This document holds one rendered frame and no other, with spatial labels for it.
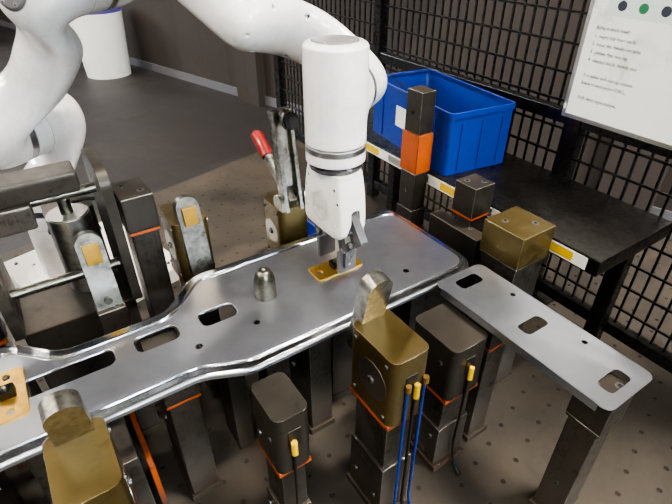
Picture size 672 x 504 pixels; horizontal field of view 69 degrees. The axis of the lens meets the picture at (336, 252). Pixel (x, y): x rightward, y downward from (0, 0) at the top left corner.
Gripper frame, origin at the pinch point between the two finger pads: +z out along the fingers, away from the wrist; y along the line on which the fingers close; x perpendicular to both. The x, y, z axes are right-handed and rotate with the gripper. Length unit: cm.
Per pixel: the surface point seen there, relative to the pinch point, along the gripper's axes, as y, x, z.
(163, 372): 6.6, -30.3, 3.0
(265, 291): 1.5, -13.3, 1.1
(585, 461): 40.1, 13.3, 16.3
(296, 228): -13.0, 0.1, 2.3
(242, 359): 10.0, -21.1, 3.0
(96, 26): -535, 63, 48
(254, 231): -63, 13, 33
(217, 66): -434, 148, 79
